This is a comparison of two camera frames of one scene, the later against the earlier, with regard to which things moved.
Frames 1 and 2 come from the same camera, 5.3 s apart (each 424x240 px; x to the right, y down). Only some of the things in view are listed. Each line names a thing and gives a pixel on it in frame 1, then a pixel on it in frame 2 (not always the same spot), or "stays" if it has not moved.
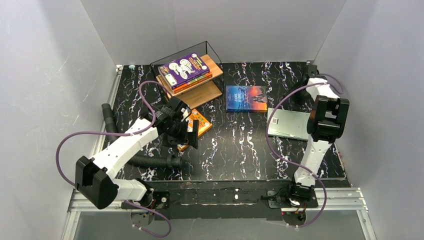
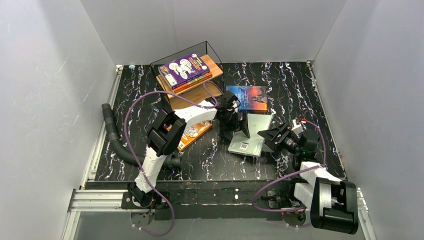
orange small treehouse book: (204, 126) stays
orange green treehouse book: (185, 86) stays
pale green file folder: (288, 123) -> (241, 143)
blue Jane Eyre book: (243, 98) stays
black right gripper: (311, 71) -> (280, 138)
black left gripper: (185, 133) -> (232, 118)
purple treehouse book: (184, 70) stays
